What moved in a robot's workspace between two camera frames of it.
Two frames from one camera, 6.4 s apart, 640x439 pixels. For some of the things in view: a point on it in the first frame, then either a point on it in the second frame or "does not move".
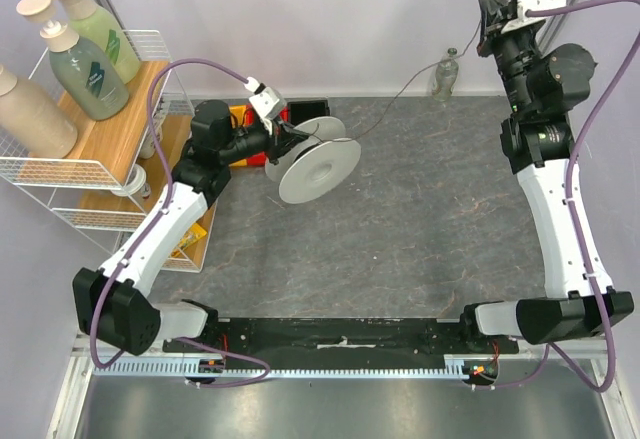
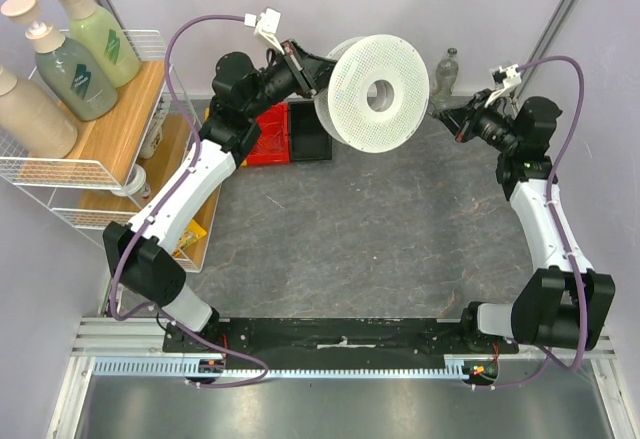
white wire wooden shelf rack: x=112 y=184 does not move
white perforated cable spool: x=316 y=166 → x=378 y=95
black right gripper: x=501 y=25 → x=470 y=119
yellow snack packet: x=195 y=233 does not move
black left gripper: x=284 y=137 → x=311 y=74
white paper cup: x=135 y=182 does not move
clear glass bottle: x=446 y=74 does not move
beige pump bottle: x=34 y=116 does not move
